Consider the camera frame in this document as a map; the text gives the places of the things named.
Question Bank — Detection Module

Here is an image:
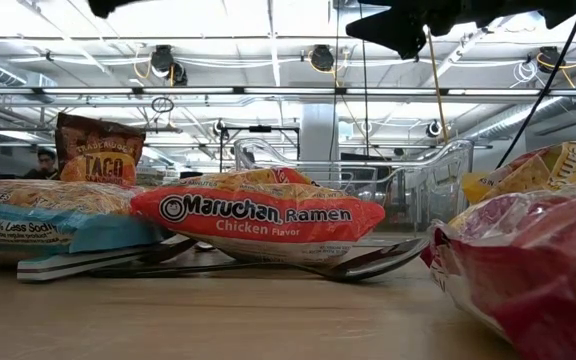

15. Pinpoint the blue Maruchan ramen pack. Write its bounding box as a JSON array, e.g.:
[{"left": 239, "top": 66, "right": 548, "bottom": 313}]
[{"left": 0, "top": 178, "right": 169, "bottom": 266}]

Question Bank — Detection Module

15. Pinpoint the orange Maruchan chicken ramen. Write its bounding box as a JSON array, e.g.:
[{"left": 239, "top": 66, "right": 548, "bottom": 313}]
[{"left": 130, "top": 167, "right": 387, "bottom": 267}]

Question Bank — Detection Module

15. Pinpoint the black hanging arm cable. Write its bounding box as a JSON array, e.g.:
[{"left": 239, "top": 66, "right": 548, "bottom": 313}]
[{"left": 496, "top": 8, "right": 576, "bottom": 170}]

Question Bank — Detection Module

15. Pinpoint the taco seasoning packet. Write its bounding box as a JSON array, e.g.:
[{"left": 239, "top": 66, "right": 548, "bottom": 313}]
[{"left": 55, "top": 112, "right": 147, "bottom": 187}]

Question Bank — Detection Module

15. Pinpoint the yellow noodle pack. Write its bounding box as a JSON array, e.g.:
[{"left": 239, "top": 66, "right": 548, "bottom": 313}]
[{"left": 460, "top": 139, "right": 576, "bottom": 205}]

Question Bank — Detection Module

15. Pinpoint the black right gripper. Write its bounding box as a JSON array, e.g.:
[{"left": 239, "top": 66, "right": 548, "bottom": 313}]
[{"left": 345, "top": 0, "right": 576, "bottom": 60}]

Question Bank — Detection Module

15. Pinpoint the red Maruchan ramen pack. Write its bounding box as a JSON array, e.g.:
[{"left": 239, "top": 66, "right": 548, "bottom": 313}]
[{"left": 420, "top": 182, "right": 576, "bottom": 360}]

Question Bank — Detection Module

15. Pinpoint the clear plastic storage bin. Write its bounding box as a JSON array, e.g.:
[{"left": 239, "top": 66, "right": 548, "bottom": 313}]
[{"left": 232, "top": 137, "right": 475, "bottom": 236}]

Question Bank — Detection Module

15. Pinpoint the person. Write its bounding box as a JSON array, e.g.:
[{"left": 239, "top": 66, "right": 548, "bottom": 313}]
[{"left": 21, "top": 148, "right": 63, "bottom": 181}]

